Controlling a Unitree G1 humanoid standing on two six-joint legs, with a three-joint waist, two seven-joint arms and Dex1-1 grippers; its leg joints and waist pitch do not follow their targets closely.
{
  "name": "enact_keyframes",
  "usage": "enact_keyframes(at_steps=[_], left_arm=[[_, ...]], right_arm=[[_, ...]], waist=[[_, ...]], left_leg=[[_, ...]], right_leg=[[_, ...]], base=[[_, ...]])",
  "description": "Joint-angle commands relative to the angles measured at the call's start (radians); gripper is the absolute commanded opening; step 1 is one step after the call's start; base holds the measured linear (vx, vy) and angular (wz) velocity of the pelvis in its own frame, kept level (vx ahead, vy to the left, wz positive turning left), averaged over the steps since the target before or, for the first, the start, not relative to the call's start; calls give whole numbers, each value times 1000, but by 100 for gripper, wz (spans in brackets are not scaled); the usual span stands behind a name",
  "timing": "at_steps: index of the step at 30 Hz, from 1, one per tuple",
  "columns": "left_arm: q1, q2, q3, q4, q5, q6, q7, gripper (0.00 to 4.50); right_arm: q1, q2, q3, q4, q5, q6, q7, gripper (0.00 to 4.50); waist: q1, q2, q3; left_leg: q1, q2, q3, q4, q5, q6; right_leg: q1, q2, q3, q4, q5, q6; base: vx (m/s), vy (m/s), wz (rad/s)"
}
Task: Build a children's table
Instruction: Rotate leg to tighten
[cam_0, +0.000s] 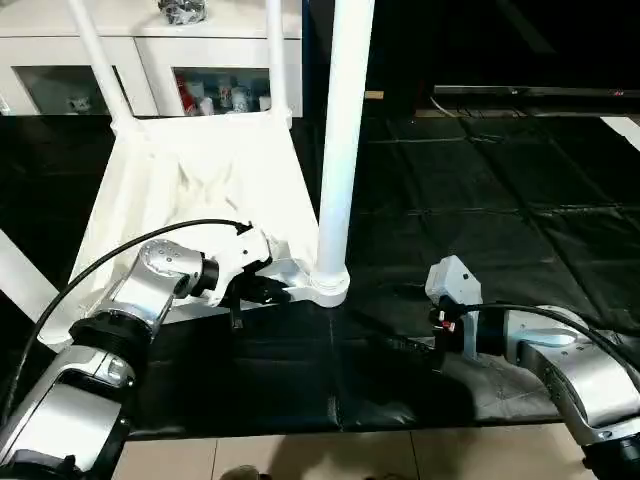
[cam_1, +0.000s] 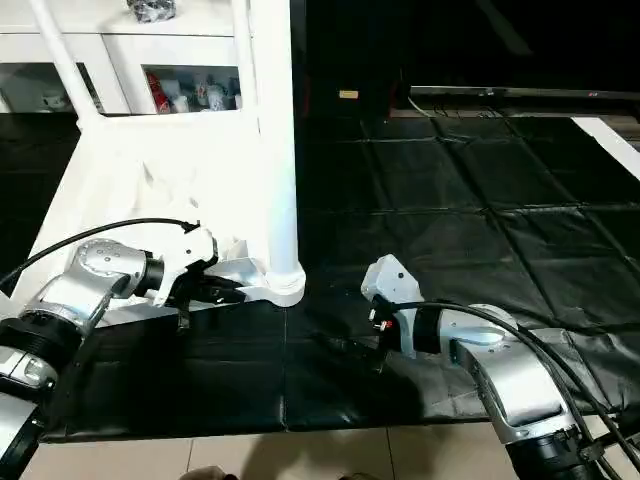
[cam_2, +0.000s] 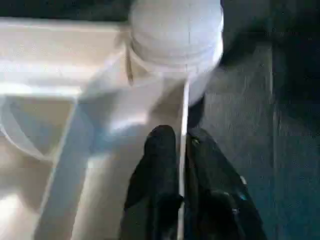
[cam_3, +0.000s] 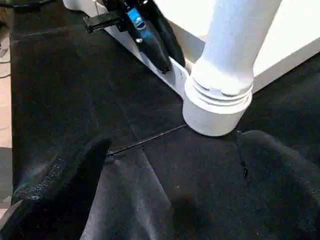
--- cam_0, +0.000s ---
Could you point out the white plastic table top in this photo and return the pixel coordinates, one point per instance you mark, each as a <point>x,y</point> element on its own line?
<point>200,180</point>

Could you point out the white plastic table leg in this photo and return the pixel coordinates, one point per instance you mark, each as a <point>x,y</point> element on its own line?
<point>340,140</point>
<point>25,285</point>
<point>276,55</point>
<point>95,60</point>

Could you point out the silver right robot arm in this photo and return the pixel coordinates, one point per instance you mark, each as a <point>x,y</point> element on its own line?
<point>570,370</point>

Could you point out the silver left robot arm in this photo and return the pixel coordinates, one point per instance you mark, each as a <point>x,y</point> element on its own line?
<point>120,310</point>

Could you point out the black work mat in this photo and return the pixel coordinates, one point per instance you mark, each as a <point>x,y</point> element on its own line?
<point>500,200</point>

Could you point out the white cup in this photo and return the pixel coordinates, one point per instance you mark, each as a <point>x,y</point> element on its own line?
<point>264,103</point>

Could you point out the white bottle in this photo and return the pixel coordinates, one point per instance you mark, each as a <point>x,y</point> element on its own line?
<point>238,100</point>

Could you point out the red bottle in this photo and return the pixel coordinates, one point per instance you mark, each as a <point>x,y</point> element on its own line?
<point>184,98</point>

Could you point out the tan label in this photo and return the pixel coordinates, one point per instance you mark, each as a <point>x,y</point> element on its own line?
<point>374,95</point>

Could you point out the white glass door cabinet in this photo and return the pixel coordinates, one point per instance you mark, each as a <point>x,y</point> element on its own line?
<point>150,45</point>

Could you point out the grey metallic ornament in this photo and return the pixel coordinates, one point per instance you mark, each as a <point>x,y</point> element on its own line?
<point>182,10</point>

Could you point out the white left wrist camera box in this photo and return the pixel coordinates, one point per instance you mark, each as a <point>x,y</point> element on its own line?
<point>245,255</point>

